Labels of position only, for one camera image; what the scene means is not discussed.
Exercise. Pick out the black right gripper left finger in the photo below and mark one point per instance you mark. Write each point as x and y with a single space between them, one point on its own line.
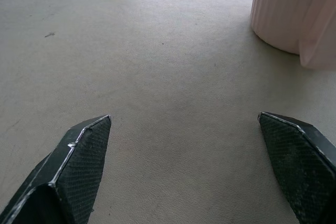
76 166

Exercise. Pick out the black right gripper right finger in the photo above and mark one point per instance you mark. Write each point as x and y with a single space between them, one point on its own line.
302 166

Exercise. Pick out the pink ribbed container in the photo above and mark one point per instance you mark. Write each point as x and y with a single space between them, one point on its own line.
294 11

